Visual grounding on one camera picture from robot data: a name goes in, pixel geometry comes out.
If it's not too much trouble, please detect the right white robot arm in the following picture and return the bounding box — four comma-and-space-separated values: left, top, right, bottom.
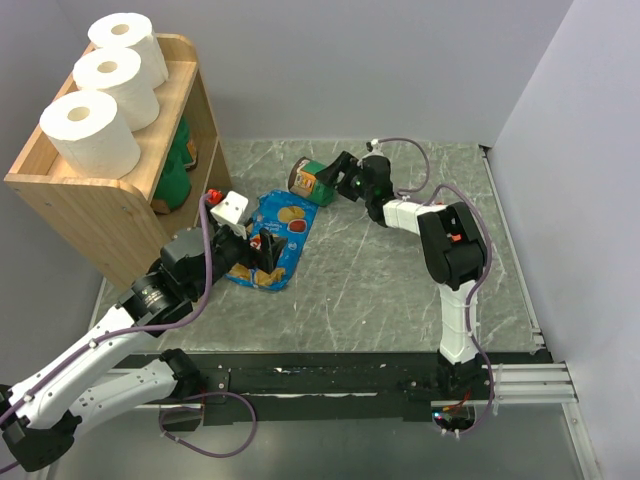
316, 150, 491, 365

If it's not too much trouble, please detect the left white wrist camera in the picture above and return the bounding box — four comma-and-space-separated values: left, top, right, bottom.
206, 189, 249, 239

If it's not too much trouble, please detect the white paper towel roll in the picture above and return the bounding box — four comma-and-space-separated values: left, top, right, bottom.
39, 90, 141, 179
72, 47, 160, 132
88, 12, 169, 89

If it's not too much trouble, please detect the green roll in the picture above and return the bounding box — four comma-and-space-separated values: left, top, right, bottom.
287, 157, 335, 207
171, 116, 198, 171
151, 156, 191, 214

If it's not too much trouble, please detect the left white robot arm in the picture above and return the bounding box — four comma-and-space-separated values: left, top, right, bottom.
1, 226, 287, 472

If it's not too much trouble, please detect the green roll front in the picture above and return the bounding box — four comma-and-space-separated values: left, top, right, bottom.
171, 116, 198, 171

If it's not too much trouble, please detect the blue Lays chips bag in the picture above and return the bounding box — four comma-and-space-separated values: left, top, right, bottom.
226, 190, 318, 291

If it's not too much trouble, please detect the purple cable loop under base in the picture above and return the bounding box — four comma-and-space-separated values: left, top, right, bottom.
158, 390, 259, 457

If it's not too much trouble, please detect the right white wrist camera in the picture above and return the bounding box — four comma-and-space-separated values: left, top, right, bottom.
366, 139, 382, 156

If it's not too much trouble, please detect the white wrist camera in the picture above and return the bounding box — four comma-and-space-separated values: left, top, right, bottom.
206, 189, 249, 239
366, 139, 382, 156

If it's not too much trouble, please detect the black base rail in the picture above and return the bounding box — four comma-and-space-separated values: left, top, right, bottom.
99, 349, 551, 426

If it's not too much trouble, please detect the wooden shelf unit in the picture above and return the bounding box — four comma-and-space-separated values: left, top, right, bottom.
4, 34, 232, 290

